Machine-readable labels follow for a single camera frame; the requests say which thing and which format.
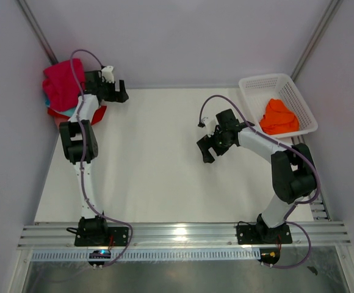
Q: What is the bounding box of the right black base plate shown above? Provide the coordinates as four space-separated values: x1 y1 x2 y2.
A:
236 222 293 245

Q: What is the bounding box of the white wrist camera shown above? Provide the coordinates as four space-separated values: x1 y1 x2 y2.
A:
198 117 217 137
101 65 115 84

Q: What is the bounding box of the orange t shirt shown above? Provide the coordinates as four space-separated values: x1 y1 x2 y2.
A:
259 99 300 135

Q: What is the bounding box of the left black controller board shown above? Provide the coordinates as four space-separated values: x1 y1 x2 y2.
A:
87 249 111 266

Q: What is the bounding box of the aluminium front rail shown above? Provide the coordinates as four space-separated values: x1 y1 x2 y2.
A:
17 221 351 250

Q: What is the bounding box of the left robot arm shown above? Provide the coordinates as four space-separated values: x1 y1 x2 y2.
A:
59 66 129 247

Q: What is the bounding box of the left corner aluminium post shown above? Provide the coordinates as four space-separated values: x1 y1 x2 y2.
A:
15 0 58 65

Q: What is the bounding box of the right corner aluminium post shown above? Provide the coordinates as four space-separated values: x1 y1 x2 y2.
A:
291 0 343 82

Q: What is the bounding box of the white plastic basket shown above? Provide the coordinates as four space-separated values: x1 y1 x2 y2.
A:
239 73 318 139

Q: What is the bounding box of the teal folded t shirt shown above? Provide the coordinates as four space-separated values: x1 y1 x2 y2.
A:
45 98 75 119

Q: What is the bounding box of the right black controller board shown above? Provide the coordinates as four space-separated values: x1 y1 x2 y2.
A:
259 248 281 266

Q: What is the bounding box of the pink folded t shirt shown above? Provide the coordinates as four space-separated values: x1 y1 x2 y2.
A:
54 117 65 129

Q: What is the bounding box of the magenta t shirt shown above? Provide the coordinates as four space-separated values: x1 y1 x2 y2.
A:
42 60 80 112

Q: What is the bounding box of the black controller board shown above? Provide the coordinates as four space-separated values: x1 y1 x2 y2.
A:
87 249 111 266
259 248 281 266

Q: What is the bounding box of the corner aluminium post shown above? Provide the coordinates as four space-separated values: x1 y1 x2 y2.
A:
291 0 343 82
15 0 58 65

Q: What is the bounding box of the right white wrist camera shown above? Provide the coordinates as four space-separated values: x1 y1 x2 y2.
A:
198 117 217 137

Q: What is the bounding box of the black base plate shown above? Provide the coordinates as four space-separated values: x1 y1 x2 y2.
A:
236 222 293 245
74 226 129 247

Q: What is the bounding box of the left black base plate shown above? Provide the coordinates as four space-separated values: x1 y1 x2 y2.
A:
74 226 129 247

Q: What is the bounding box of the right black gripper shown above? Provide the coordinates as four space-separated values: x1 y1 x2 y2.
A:
197 126 234 164

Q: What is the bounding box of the right side aluminium rail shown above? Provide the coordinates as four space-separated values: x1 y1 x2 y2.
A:
291 135 331 222

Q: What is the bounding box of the red folded t shirt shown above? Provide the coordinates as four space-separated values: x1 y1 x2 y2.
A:
63 106 107 125

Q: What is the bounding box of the slotted grey cable duct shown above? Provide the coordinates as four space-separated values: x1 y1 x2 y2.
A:
31 247 259 262

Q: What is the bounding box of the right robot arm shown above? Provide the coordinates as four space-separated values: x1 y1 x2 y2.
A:
197 109 318 244

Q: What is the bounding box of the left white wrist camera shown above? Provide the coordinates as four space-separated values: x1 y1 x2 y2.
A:
101 65 115 84

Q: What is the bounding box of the aluminium rail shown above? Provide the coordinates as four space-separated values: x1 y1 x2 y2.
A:
291 135 331 222
17 221 351 250

